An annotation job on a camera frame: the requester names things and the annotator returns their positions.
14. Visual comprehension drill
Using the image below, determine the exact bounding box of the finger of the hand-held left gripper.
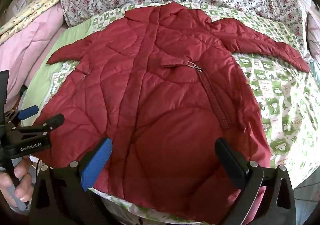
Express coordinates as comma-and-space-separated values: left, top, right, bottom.
7, 114, 65, 140
4, 105, 40, 128

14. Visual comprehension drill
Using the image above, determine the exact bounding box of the green checked blanket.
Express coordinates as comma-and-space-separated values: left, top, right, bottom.
19, 1, 320, 225

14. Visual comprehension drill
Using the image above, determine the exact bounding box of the small-flower print pillow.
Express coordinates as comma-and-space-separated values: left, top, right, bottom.
306, 13, 320, 66

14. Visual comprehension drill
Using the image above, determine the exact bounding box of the red quilted jacket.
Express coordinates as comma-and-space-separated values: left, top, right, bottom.
34, 3, 311, 224

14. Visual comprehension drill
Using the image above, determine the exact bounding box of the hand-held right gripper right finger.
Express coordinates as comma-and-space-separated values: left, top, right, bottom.
215, 137, 297, 225

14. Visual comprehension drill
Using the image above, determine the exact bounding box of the pink blanket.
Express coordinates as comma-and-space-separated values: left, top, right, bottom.
0, 3, 69, 115

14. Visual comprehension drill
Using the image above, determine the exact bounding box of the person's left hand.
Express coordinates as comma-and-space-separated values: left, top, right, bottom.
0, 156, 34, 205

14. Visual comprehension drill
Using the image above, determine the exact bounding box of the black cable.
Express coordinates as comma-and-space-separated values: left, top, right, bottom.
30, 156, 42, 178

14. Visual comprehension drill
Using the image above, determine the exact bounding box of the yellow floral cloth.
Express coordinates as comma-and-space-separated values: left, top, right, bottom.
0, 0, 72, 37

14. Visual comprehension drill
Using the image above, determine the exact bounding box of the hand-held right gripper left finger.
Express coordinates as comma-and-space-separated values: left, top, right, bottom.
29, 137, 113, 225

